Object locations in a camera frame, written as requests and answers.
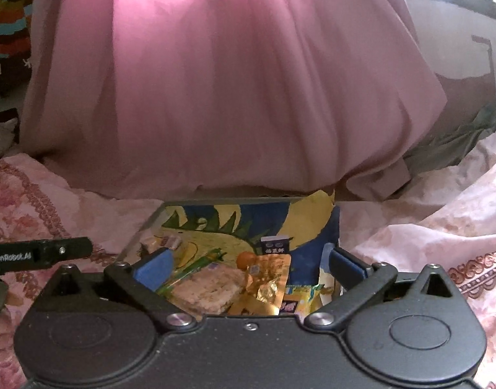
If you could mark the colourful printed bag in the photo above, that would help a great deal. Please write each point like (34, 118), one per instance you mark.
(9, 28)

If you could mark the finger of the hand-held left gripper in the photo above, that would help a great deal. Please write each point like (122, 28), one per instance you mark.
(67, 249)

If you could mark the pink curtain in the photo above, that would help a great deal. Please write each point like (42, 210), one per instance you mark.
(231, 89)

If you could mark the small orange snack packet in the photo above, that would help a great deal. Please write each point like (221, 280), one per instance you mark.
(272, 271)

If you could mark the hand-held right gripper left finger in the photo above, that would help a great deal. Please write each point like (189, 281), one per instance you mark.
(157, 266)

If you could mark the square rice cracker packet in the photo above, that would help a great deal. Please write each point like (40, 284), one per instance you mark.
(207, 291)

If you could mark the green cloth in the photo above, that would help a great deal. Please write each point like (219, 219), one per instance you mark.
(446, 146)

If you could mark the green and white snack packet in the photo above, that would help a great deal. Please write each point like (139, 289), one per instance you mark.
(203, 262)

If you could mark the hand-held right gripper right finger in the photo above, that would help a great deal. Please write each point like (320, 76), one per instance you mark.
(345, 266)

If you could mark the clear packet with orange snack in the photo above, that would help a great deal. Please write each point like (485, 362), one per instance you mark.
(246, 260)

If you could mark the blue and yellow cardboard box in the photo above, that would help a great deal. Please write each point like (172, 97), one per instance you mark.
(308, 239)

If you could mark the yellow biscuit packet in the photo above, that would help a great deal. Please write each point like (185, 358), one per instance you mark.
(304, 292)

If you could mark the dark blue stick sachet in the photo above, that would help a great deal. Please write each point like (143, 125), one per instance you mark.
(274, 247)

